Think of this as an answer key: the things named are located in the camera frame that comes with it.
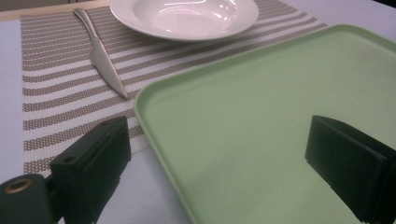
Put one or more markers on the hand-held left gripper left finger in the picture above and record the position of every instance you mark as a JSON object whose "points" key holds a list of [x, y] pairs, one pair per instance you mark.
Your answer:
{"points": [[90, 169]]}

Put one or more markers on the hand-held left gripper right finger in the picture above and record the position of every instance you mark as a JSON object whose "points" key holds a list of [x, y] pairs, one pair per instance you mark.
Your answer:
{"points": [[351, 168]]}

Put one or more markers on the striped woven placemat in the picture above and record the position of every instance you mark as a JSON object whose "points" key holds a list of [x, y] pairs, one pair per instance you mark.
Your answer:
{"points": [[65, 90]]}

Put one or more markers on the light green plastic tray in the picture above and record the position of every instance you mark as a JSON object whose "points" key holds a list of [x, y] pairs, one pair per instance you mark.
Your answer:
{"points": [[249, 124]]}

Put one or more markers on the silver table knife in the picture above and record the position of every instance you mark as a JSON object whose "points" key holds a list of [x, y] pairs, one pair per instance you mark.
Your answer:
{"points": [[101, 57]]}

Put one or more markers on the white ceramic plate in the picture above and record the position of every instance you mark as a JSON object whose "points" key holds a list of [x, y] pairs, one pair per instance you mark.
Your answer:
{"points": [[184, 17]]}

